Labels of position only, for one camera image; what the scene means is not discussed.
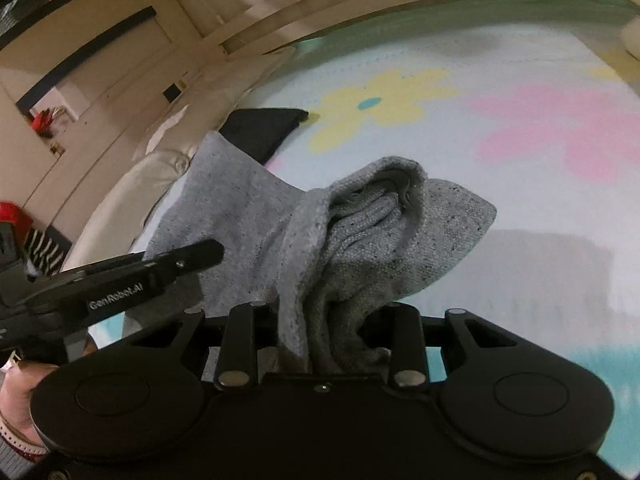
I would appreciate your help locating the black folded garment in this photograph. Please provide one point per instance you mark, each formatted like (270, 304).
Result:
(259, 132)

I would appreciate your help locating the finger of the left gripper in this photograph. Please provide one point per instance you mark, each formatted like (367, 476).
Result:
(118, 284)

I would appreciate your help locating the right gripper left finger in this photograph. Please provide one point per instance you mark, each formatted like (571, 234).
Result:
(149, 387)

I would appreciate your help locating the person's left hand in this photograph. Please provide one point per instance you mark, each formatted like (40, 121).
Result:
(16, 393)

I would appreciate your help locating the wooden headboard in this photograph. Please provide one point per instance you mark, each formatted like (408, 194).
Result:
(103, 67)

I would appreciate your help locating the red object on shelf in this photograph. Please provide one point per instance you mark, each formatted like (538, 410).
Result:
(42, 122)

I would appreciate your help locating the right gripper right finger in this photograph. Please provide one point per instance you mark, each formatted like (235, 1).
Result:
(501, 392)

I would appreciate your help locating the beige pillow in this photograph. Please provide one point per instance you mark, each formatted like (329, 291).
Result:
(113, 202)

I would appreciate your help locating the floral bed sheet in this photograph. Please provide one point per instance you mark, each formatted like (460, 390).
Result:
(533, 105)

